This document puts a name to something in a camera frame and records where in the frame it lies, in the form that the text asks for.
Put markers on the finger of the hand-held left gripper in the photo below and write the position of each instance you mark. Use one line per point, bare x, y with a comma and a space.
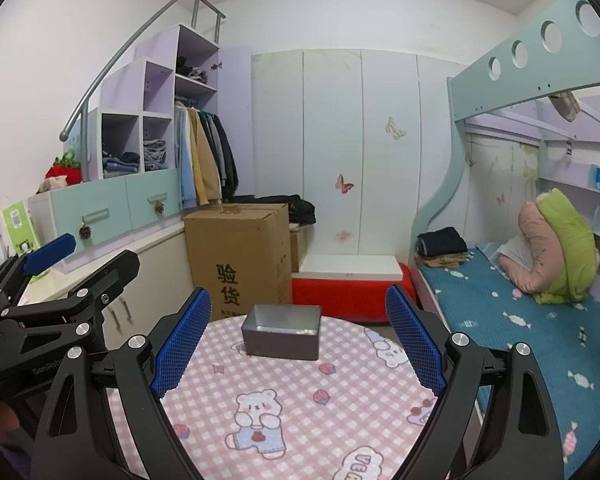
50, 252
110, 272

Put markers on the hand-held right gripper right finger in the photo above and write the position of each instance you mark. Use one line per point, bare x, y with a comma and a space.
415, 340

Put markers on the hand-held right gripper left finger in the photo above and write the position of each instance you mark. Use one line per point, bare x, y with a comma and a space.
182, 345

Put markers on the grey metal tin box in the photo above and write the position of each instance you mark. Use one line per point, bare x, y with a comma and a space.
280, 347

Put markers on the person's left hand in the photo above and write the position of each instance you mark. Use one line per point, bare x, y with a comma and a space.
2, 422

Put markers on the pinecone drawer ornament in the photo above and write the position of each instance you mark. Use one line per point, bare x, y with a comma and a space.
159, 207
85, 232

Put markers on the green white box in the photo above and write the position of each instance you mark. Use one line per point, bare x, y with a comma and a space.
17, 225

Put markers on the cream cabinet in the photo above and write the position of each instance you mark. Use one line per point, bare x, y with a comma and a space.
160, 255

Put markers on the teal drawer cabinet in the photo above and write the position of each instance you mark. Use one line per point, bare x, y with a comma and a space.
110, 205

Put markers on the red storage box white lid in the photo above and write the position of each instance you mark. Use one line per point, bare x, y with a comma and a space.
350, 290

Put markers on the strawberry plush toy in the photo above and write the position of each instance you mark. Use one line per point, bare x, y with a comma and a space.
65, 170

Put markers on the folded brown clothes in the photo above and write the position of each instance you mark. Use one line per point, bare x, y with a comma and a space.
445, 260

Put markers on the blue printed bed sheet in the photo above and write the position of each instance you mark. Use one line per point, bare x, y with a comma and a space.
505, 320

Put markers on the large cardboard box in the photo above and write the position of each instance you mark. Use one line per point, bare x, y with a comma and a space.
235, 260

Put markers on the folded dark clothes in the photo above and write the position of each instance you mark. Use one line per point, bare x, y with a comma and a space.
442, 241

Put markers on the folded jeans stack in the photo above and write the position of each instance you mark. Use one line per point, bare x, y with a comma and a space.
121, 162

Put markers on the folded grey clothes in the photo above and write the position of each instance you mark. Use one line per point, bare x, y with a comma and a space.
154, 155

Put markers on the pale pink butterfly sticker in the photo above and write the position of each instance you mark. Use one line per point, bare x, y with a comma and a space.
343, 236

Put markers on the pink checked tablecloth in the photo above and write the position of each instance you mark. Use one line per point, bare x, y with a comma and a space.
305, 410

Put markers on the white pillow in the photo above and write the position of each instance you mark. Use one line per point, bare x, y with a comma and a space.
515, 252

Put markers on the light blue hanging shirt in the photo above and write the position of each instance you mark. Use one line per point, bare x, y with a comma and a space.
185, 160

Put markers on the white wardrobe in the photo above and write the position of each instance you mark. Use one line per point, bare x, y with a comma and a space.
380, 200

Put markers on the mustard hanging jacket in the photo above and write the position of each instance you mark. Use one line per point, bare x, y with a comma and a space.
205, 160

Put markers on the small cardboard box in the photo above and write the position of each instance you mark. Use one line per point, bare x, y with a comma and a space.
297, 250

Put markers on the dark hanging jacket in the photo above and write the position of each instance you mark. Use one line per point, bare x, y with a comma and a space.
227, 160

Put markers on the pink green plush pillow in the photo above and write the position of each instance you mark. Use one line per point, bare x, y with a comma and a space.
560, 245

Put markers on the black clothes pile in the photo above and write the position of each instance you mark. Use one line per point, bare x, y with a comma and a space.
292, 210

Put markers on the purple stair shelf unit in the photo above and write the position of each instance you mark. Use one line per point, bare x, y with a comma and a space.
155, 90

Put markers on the grey metal handrail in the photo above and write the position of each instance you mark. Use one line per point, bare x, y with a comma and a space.
125, 55

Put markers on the beige butterfly sticker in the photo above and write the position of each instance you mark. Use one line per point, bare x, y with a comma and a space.
395, 128

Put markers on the dark clothes on shelf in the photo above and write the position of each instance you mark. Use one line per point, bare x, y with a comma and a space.
192, 71

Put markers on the small blue card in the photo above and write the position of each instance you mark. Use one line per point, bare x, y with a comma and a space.
599, 177

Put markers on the clip lamp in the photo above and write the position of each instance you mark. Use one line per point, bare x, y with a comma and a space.
565, 106

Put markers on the teal bunk bed frame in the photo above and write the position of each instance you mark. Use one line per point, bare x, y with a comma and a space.
480, 95

